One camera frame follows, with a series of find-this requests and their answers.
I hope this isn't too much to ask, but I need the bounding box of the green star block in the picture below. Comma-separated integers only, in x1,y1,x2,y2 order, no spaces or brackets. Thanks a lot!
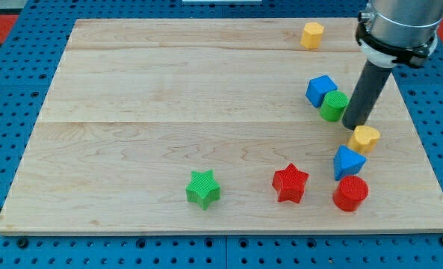
185,170,220,211

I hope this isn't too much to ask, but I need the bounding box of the yellow hexagon block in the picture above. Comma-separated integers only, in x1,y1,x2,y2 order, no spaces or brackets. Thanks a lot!
300,22,324,49

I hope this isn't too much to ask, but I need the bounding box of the blue triangle block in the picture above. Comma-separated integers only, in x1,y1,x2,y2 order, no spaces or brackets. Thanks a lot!
333,145,367,181

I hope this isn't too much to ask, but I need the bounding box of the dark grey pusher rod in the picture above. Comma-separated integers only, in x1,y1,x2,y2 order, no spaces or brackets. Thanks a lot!
342,60,391,130

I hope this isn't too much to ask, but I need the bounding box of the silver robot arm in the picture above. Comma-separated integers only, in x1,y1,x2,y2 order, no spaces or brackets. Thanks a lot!
356,0,443,69

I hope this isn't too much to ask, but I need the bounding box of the blue cube block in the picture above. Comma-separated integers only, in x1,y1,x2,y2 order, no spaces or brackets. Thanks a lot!
306,75,338,108

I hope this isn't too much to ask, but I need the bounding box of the yellow heart block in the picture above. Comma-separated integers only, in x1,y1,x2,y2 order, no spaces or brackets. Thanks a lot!
347,126,381,154

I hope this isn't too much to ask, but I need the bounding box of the green cylinder block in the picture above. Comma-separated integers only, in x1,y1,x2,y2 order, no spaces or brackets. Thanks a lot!
320,90,349,122

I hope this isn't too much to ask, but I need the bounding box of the red star block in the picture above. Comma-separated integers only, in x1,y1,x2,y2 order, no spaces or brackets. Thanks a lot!
272,163,309,203

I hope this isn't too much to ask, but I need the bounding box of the red cylinder block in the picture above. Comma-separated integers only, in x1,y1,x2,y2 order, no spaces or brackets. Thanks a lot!
332,175,369,212

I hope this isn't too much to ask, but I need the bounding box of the light wooden board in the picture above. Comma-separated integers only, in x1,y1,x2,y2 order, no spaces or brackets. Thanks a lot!
0,18,443,236

